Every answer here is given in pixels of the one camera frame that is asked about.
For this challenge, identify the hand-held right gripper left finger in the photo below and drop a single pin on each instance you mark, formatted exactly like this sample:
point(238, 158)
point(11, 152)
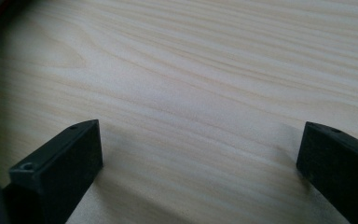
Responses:
point(59, 174)

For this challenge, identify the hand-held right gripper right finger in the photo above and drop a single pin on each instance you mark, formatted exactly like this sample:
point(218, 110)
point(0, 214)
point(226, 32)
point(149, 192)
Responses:
point(341, 168)

